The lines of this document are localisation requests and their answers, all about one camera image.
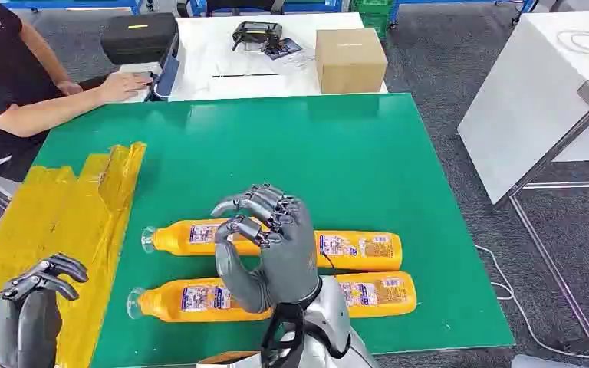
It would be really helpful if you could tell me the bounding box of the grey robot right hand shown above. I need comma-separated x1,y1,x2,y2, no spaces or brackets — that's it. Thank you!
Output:
210,183,322,314

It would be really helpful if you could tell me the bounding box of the person's left hand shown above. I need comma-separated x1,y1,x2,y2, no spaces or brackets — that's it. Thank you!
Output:
56,79,84,97

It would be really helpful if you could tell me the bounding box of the person's right hand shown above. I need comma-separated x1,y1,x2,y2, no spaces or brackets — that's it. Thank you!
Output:
96,71,153,104

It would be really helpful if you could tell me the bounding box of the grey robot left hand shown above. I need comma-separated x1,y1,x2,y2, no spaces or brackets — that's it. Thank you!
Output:
0,254,89,368

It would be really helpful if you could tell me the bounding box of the orange drink bottle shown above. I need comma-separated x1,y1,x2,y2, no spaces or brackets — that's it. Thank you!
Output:
140,218,403,271
127,271,419,324

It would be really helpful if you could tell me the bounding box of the white device with blue edge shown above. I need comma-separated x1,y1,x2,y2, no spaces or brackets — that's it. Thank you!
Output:
119,48,181,103

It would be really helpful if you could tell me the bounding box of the black case with yellow label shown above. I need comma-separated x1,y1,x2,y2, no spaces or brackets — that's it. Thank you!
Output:
100,12,180,66

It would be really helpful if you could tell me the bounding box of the person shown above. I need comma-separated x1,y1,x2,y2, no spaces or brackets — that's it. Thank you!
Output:
0,0,153,182

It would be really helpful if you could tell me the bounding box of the green mat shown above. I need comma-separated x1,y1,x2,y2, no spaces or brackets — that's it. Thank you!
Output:
35,93,515,368

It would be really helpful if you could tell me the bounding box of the yellow sheet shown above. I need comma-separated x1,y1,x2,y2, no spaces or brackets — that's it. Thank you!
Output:
0,142,148,368

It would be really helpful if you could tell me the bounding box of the white flat box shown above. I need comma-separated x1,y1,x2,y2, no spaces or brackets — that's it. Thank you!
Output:
208,72,285,100

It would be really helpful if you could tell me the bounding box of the black chair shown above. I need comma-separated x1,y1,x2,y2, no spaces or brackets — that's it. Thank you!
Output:
176,0,285,17

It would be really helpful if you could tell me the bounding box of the black handheld controller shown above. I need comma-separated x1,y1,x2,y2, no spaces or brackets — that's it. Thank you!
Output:
232,21,284,52

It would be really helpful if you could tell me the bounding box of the dark printed booklet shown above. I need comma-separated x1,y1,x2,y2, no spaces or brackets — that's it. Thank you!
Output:
264,38,303,61

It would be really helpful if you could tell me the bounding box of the clear plastic paper sleeve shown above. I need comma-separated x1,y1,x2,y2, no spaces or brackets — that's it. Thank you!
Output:
274,48,317,71

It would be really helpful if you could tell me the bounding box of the brown cardboard box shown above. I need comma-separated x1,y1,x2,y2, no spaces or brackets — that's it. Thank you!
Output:
315,28,389,95

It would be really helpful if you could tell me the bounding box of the green plastic crate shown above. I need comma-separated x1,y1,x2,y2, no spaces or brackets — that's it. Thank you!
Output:
350,0,394,39

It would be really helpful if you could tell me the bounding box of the grey rounded object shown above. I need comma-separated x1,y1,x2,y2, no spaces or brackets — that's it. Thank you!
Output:
510,353,580,368

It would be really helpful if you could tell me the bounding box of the white side table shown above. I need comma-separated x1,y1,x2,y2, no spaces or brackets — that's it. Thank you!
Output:
456,10,589,204

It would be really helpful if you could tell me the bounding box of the blue metal rack frame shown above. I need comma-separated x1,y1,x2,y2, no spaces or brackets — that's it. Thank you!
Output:
390,0,537,14
0,0,143,14
187,0,344,16

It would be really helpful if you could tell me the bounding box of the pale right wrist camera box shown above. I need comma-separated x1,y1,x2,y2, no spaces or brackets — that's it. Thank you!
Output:
196,351,262,368

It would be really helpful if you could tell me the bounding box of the metal table leg frame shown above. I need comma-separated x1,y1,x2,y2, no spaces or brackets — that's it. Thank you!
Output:
492,109,589,339

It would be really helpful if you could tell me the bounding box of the coiled white cable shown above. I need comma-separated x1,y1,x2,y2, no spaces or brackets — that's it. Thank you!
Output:
556,29,589,56

